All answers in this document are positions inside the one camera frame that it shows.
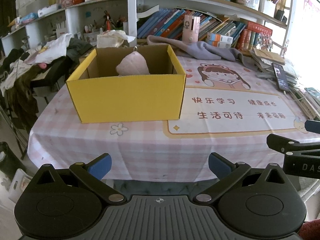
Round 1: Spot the black smartphone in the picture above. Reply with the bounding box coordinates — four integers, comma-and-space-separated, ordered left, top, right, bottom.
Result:
272, 62, 290, 92

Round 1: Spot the pink cartoon table mat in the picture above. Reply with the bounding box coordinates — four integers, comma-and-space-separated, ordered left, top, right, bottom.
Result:
26, 55, 320, 183

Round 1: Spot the orange white box upper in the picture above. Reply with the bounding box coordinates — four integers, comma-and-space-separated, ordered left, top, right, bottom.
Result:
206, 33, 233, 43

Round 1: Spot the grey pink cloth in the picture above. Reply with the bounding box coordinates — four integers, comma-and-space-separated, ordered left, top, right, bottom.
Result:
146, 35, 256, 70

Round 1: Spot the yellow cardboard box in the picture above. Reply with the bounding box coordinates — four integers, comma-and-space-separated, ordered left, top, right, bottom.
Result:
67, 44, 186, 124

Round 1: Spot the white tissue bag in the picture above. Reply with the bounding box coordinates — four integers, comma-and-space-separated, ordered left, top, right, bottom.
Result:
97, 30, 135, 48

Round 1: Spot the orange white box lower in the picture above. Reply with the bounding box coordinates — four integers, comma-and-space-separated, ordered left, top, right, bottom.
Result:
206, 40, 232, 49

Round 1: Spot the orange white box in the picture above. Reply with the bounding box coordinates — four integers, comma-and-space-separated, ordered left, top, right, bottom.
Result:
206, 33, 233, 43
206, 40, 232, 49

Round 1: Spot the red boxed book set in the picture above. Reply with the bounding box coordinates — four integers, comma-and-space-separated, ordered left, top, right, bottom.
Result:
235, 19, 273, 51

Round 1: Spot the pink cylindrical holder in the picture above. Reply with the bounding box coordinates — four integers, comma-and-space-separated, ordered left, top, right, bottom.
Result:
182, 15, 201, 43

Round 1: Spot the white bookshelf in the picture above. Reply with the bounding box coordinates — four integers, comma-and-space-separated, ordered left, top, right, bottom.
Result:
1, 0, 292, 55

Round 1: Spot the pile of clothes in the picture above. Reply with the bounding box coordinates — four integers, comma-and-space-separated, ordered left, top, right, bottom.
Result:
1, 33, 93, 132

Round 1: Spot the row of leaning books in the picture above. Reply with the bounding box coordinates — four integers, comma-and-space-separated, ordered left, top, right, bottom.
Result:
137, 8, 246, 41

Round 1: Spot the pink plush toy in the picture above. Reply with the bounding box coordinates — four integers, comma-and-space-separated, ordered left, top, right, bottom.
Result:
116, 46, 150, 76

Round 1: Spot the stack of papers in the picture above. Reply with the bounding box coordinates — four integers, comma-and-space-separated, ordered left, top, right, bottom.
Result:
249, 49, 319, 121

